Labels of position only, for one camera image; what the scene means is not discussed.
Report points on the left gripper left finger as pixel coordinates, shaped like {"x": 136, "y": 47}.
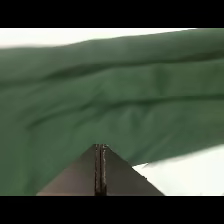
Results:
{"x": 78, "y": 176}

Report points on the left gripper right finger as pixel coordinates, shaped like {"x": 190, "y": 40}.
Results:
{"x": 123, "y": 176}

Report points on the dark green T-shirt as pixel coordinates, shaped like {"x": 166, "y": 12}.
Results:
{"x": 110, "y": 90}

